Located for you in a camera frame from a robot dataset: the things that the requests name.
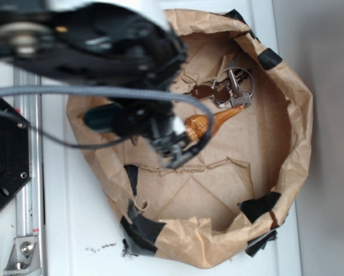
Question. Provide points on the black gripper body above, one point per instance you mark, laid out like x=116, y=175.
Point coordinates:
x=159, y=125

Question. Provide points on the dark green plastic pickle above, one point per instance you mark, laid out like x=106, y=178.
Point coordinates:
x=102, y=118

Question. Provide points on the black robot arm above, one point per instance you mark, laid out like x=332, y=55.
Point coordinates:
x=127, y=46

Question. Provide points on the orange wooden seashell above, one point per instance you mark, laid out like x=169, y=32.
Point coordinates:
x=197, y=125

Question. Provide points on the dark round-head key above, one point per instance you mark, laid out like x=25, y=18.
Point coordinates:
x=201, y=92

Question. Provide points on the silver key with square head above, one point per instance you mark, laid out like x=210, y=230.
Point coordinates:
x=239, y=97

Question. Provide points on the crumpled brown paper bag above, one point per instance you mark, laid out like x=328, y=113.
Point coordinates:
x=240, y=187

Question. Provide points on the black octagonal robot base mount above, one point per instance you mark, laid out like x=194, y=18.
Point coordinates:
x=14, y=153

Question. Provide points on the aluminium extrusion rail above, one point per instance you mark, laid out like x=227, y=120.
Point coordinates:
x=30, y=200

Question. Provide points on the metal corner bracket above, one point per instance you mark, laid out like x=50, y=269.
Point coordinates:
x=25, y=257

